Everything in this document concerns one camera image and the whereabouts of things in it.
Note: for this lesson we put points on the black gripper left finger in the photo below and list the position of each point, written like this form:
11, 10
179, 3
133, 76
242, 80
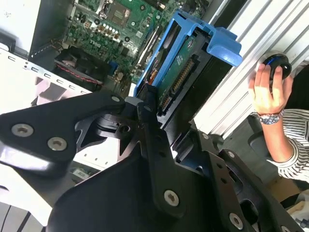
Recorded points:
48, 125

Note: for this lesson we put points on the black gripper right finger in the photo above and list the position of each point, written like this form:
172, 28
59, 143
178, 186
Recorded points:
229, 207

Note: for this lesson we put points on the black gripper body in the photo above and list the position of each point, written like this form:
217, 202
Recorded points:
108, 205

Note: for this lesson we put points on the person's hand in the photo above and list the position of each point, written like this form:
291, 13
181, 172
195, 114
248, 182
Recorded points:
265, 96

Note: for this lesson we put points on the hard disk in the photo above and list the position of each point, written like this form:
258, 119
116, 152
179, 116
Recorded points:
178, 67

